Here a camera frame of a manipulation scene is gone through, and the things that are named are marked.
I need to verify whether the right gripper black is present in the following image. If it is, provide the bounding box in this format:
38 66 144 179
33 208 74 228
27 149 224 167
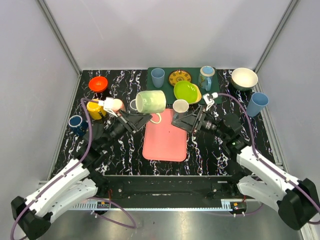
171 105 228 140

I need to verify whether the small white cup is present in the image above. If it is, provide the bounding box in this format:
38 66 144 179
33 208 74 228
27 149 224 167
172 99 189 114

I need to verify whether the pale green mug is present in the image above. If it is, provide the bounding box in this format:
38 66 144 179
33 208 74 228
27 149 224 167
129 90 167 124

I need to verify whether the yellow mug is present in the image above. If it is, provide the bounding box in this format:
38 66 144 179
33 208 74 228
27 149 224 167
86 98 107 120

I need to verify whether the dark blue mug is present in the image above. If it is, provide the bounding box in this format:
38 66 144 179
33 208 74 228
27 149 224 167
68 115 89 137

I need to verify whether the pink mug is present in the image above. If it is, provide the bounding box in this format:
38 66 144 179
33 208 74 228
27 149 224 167
112 98 126 113

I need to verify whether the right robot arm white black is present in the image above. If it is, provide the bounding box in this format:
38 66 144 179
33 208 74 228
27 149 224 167
172 107 320 230

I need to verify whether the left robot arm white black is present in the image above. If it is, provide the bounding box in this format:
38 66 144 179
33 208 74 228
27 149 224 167
11 111 152 240

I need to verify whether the light blue patterned mug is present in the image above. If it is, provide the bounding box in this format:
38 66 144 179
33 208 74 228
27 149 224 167
198 65 216 92

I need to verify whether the yellow plate under green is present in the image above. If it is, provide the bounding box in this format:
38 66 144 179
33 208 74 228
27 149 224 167
189 84 202 104

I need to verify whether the pink plastic tray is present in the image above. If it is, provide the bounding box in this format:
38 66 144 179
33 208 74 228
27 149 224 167
142 109 187 162

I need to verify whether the lime green plate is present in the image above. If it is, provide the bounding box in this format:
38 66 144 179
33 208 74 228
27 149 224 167
173 81 194 104

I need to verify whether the dark green placemat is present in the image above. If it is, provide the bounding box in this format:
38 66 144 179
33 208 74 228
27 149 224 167
145 66 223 105

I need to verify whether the yellow patterned small plate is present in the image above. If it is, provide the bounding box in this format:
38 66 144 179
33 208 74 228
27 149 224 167
168 69 192 87

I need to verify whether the orange bowl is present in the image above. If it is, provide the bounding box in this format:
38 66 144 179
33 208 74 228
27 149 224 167
88 76 108 93

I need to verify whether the light blue cup on mat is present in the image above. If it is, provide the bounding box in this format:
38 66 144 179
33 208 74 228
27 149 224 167
151 68 165 88

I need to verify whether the white bowl grey outside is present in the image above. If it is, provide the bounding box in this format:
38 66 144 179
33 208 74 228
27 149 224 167
231 67 259 91

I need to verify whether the light blue cup right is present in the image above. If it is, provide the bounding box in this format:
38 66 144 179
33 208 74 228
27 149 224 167
246 92 269 117

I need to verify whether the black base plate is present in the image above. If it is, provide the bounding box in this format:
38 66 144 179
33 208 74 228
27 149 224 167
96 175 244 210

